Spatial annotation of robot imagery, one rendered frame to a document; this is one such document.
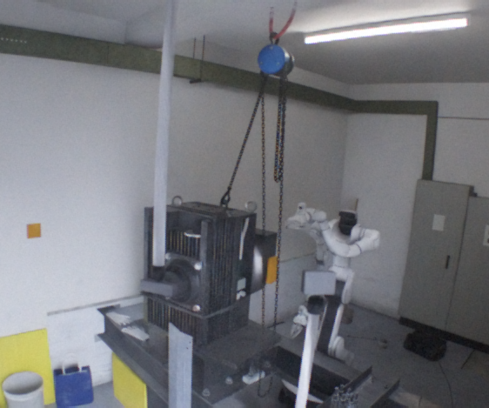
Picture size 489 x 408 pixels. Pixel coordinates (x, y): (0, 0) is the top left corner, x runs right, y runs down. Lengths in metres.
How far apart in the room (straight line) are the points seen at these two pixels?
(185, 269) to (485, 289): 3.30
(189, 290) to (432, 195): 3.13
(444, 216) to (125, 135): 3.30
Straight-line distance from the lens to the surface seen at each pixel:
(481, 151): 4.58
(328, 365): 2.61
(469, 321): 4.62
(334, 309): 2.92
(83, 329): 3.16
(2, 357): 3.04
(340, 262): 2.82
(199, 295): 2.05
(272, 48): 1.94
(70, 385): 3.14
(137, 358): 2.91
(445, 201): 4.44
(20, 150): 2.69
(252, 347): 2.23
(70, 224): 2.91
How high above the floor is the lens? 2.00
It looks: 8 degrees down
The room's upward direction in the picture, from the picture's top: 4 degrees clockwise
